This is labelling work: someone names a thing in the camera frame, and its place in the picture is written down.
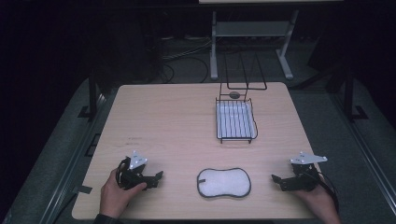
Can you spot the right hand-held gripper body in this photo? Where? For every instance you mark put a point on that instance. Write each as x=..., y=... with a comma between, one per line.
x=303, y=179

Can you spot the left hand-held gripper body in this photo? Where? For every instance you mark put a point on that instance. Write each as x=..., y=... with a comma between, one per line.
x=134, y=174

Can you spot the person's left hand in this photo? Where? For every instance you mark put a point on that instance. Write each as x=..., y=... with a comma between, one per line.
x=116, y=196

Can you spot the person's right hand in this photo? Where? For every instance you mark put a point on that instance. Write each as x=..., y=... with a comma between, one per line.
x=322, y=203

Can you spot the white sponge with dark border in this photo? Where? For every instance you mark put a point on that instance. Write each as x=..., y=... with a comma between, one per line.
x=223, y=183

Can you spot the white drip tray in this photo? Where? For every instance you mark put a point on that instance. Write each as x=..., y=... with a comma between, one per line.
x=236, y=119

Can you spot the grey round suction cup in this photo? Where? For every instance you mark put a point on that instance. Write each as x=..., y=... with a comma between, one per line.
x=234, y=94

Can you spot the grey metal stand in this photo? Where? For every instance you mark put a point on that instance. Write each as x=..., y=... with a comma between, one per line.
x=249, y=29

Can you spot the aluminium floor rail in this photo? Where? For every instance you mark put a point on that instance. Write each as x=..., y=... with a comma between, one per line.
x=71, y=155
x=367, y=149

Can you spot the black upright post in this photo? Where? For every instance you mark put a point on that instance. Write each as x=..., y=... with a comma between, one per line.
x=92, y=93

